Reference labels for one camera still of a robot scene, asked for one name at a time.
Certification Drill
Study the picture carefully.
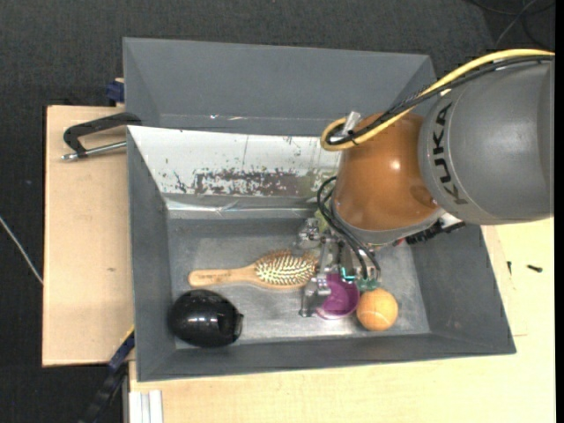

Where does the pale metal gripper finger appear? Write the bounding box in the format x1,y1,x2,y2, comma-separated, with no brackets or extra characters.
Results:
299,278,331,319
294,218,323,251

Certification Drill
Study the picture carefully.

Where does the purple plastic cup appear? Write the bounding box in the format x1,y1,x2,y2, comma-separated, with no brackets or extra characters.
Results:
314,272,361,321

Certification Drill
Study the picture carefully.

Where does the wooden hairbrush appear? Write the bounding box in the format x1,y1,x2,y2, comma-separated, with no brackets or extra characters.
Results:
188,249,321,291

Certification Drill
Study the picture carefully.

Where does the orange tennis ball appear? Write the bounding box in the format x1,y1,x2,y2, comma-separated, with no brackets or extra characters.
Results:
355,288,400,332

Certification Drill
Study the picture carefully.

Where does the black glossy oval case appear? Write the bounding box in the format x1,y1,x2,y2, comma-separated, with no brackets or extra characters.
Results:
167,288,245,349

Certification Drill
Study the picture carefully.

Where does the grey metal bin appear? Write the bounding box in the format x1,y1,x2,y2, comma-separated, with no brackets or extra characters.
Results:
122,36,517,383

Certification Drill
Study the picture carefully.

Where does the black cylinder on white bracket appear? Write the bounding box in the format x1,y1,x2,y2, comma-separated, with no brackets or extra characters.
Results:
404,217,466,246

